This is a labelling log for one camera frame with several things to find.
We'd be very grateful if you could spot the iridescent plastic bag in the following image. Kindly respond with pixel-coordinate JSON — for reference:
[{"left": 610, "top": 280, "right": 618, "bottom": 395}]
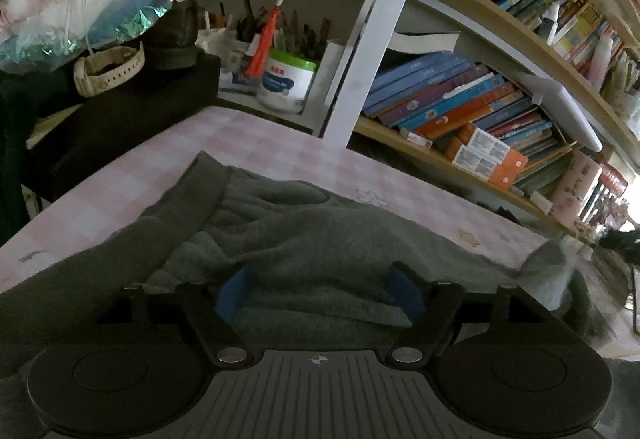
[{"left": 0, "top": 0, "right": 177, "bottom": 74}]

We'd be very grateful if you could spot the bunch of pens and brushes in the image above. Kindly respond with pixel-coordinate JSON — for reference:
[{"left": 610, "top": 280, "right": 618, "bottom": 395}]
[{"left": 205, "top": 0, "right": 333, "bottom": 63}]

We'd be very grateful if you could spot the white folder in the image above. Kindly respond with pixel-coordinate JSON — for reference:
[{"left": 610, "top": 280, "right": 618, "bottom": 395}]
[{"left": 530, "top": 74, "right": 604, "bottom": 153}]

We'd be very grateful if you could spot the white tub with green lid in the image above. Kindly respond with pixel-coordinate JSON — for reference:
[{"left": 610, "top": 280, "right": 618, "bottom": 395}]
[{"left": 256, "top": 48, "right": 321, "bottom": 114}]

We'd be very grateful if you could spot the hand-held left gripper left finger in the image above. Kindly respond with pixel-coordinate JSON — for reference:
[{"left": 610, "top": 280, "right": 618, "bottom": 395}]
[{"left": 99, "top": 265, "right": 254, "bottom": 369}]

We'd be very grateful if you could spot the grey knit sweater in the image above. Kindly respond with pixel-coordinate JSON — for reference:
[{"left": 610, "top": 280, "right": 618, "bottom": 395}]
[{"left": 0, "top": 150, "right": 640, "bottom": 439}]

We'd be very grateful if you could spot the small white red box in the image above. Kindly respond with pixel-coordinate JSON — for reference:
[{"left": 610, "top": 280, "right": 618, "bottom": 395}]
[{"left": 400, "top": 129, "right": 434, "bottom": 150}]

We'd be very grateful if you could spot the flat book with white pages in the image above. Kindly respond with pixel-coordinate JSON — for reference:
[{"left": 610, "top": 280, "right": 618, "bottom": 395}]
[{"left": 387, "top": 31, "right": 461, "bottom": 55}]

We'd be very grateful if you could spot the red tassel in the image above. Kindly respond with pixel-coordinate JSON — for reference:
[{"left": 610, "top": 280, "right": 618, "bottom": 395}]
[{"left": 244, "top": 0, "right": 287, "bottom": 78}]

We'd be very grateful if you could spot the row of colourful books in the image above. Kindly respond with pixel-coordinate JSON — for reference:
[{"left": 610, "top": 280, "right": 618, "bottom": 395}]
[{"left": 362, "top": 51, "right": 576, "bottom": 192}]

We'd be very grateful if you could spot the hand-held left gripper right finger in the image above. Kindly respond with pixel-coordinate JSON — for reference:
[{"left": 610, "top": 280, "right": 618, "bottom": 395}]
[{"left": 384, "top": 262, "right": 547, "bottom": 369}]

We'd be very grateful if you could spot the wooden bookshelf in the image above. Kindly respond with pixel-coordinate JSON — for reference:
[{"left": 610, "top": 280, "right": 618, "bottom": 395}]
[{"left": 165, "top": 0, "right": 640, "bottom": 240}]

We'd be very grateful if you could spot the cream wristwatch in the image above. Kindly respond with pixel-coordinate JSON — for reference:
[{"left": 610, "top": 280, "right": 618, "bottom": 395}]
[{"left": 73, "top": 43, "right": 146, "bottom": 98}]

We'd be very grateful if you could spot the orange white box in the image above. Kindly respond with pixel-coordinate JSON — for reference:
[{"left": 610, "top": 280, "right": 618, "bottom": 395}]
[
  {"left": 460, "top": 124, "right": 529, "bottom": 176},
  {"left": 444, "top": 139, "right": 518, "bottom": 192}
]

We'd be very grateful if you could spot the pink checked bed sheet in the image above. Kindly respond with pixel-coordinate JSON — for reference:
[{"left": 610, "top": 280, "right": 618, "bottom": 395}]
[{"left": 0, "top": 106, "right": 640, "bottom": 360}]

